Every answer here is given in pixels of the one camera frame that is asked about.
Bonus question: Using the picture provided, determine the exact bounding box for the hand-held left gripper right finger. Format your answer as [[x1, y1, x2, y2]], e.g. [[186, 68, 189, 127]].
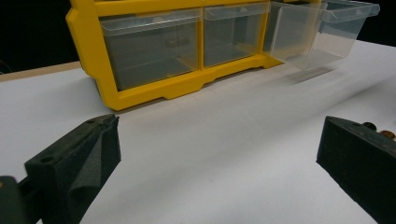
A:
[[316, 115, 396, 224]]

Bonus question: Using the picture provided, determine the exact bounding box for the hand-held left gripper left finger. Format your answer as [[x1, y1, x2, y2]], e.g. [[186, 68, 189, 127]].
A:
[[23, 113, 122, 224]]

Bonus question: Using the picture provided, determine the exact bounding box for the yellow black storage organizer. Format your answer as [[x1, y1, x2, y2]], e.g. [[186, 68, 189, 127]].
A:
[[65, 0, 323, 112]]

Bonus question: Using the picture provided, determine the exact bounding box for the clear plastic drawer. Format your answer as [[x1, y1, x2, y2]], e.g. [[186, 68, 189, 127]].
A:
[[269, 0, 381, 71]]

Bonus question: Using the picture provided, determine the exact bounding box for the light wooden board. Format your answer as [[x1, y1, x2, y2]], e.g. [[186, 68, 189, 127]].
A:
[[0, 61, 82, 83]]

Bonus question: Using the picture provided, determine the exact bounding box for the group of clear drawers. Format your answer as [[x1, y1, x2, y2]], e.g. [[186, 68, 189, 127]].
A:
[[99, 1, 271, 91]]

